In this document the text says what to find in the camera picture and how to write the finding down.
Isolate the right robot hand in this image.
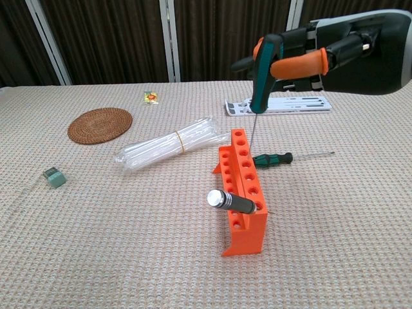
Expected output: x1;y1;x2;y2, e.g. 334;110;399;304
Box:
230;8;412;97

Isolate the short green black screwdriver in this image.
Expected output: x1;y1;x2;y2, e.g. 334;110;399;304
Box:
250;34;284;152

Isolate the long green black screwdriver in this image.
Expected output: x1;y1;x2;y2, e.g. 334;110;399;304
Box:
252;151;335;169

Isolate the black silver precision screwdriver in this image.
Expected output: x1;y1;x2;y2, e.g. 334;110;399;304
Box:
207;189;277;217

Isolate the orange tool holder rack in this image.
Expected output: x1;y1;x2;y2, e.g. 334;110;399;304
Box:
211;127;268;258

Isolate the white folded laptop stand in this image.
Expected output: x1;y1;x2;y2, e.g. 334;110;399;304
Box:
224;96;332;117

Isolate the clear plastic tube bundle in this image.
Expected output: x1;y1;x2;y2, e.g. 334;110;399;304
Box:
115;117;231;176

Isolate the round woven rattan coaster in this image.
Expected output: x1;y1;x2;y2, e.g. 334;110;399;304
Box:
67;107;133;145

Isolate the beige woven tablecloth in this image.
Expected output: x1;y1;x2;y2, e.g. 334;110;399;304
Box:
0;78;412;309

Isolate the small green box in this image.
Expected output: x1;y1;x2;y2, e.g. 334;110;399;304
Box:
42;167;67;189

